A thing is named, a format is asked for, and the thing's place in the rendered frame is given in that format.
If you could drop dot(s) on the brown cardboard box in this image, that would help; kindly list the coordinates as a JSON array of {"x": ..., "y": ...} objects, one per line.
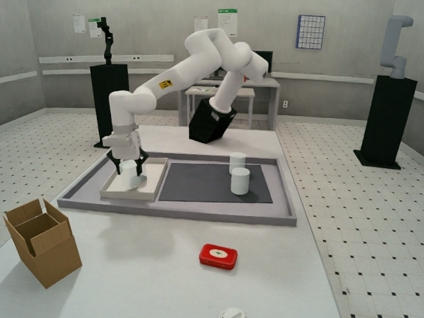
[{"x": 44, "y": 241}]

